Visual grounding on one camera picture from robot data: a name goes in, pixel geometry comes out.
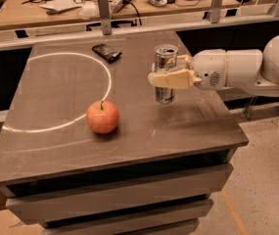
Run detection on white paper stack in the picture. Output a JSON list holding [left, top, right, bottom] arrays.
[[40, 0, 82, 11]]

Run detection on dark snack bar packet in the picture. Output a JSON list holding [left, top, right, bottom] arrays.
[[92, 44, 121, 64]]

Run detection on metal rail frame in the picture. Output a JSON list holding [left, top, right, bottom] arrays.
[[0, 0, 279, 51]]

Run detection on grey drawer cabinet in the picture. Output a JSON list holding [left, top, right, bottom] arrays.
[[0, 31, 248, 235]]

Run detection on wooden background desk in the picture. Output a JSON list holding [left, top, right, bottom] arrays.
[[0, 0, 241, 32]]

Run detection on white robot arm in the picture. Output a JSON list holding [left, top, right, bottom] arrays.
[[148, 35, 279, 97]]

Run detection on red apple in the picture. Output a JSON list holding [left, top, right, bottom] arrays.
[[86, 101, 119, 134]]

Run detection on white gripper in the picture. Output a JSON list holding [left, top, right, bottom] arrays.
[[148, 49, 226, 90]]

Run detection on silver blue redbull can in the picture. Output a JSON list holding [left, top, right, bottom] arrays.
[[153, 44, 178, 105]]

